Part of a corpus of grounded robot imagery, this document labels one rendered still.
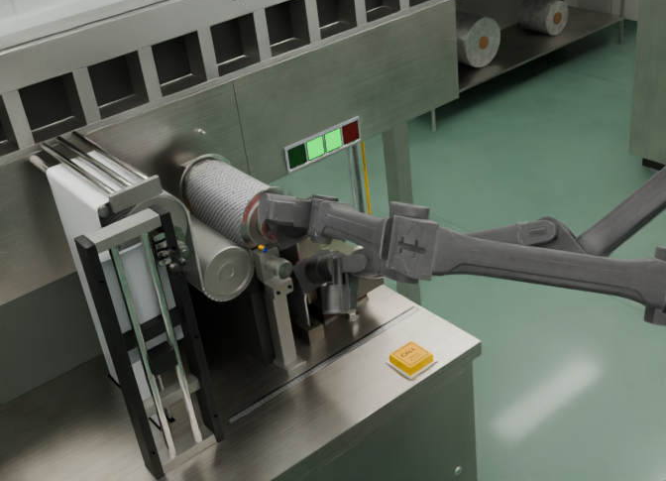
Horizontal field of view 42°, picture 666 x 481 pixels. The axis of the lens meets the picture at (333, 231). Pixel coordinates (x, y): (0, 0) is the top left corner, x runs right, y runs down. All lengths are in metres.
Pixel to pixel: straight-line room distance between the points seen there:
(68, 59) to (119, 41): 0.12
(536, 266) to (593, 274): 0.07
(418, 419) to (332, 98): 0.85
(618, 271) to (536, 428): 1.95
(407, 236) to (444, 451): 1.05
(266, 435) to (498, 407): 1.48
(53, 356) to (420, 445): 0.87
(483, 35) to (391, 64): 3.12
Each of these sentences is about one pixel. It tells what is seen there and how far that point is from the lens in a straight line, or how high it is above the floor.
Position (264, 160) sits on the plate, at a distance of 2.18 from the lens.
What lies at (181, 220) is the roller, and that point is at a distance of 1.71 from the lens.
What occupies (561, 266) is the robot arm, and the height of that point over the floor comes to 1.50.
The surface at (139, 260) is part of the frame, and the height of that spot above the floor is 1.36.
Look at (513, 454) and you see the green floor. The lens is 2.99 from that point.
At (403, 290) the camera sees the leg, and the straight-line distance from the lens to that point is 2.99.
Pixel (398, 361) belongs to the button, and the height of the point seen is 0.92.
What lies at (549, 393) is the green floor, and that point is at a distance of 3.21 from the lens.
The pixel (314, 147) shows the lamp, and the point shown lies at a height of 1.19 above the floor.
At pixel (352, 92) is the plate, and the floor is 1.29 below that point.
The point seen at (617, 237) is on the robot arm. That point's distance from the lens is 1.61.
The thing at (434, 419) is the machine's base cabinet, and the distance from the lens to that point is 2.04.
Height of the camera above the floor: 2.13
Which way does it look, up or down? 30 degrees down
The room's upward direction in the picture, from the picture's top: 8 degrees counter-clockwise
